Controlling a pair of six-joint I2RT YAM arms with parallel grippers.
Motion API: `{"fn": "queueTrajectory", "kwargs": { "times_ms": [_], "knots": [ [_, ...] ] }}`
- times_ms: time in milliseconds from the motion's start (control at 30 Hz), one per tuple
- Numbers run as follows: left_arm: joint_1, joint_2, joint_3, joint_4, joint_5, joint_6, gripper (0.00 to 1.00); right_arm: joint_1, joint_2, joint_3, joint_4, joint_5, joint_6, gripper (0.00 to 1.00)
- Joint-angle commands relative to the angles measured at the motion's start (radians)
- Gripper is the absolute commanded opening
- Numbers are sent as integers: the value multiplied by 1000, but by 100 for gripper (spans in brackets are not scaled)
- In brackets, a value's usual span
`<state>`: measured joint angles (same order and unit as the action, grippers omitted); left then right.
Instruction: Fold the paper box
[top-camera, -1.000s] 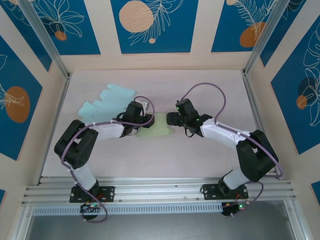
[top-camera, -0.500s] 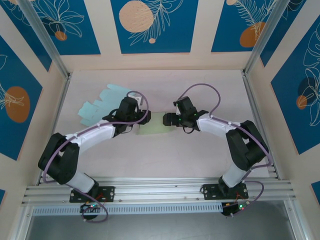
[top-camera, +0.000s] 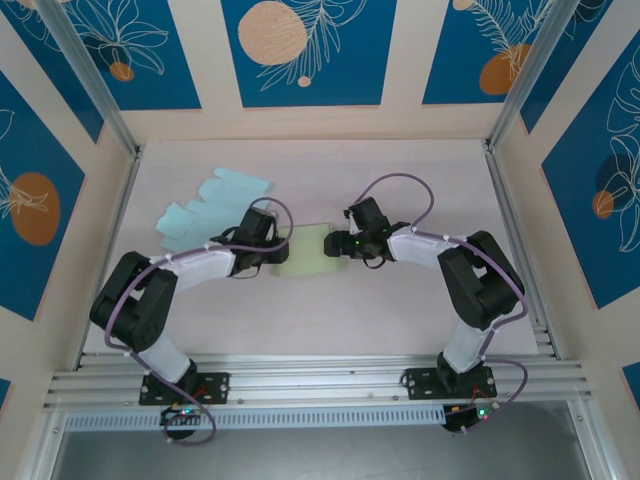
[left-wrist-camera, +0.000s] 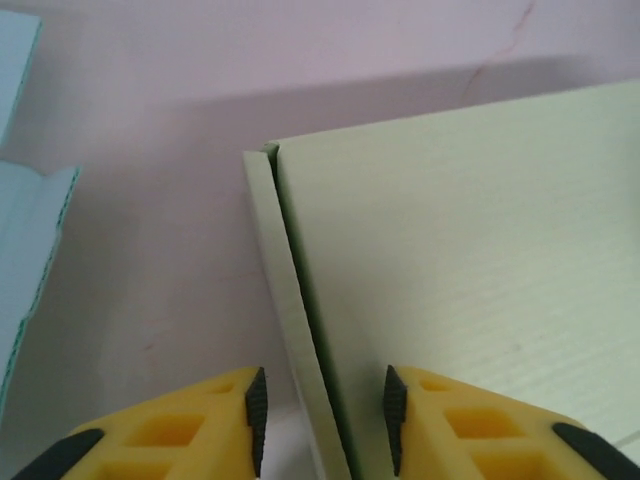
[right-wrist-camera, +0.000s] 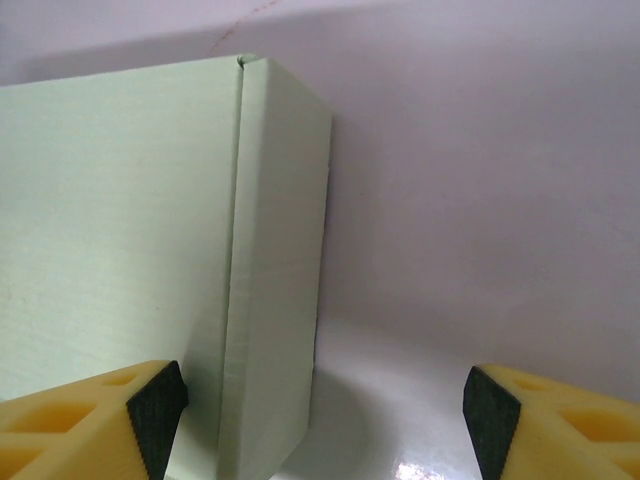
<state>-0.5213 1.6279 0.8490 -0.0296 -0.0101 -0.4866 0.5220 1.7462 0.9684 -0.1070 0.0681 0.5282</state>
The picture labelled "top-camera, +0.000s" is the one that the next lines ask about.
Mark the aluminium table side rail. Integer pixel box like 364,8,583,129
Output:
483,139,560,360
73,147,144,371

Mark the slotted grey cable duct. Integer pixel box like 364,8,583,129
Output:
64,404,447,432

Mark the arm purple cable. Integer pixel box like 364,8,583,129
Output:
357,172,530,434
103,197,296,446

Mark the aluminium lower frame profile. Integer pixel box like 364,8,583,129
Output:
19,410,69,480
567,399,619,480

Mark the small circuit board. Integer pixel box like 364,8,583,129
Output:
159,405,207,429
443,403,502,434

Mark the grey metal sheet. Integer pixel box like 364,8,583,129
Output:
49,428,591,480

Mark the light blue paper box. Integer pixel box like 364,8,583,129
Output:
155,167,276,254

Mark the aluminium corner post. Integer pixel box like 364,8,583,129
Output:
34,0,144,161
487,0,601,151

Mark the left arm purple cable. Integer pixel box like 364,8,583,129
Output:
103,197,296,446

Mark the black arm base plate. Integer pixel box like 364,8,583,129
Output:
138,372,232,406
402,367,497,401

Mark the light green paper box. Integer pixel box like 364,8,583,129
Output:
272,222,349,278

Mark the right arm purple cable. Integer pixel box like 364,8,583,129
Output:
357,172,530,434

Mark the aluminium mounting rail frame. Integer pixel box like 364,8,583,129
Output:
42,353,596,412

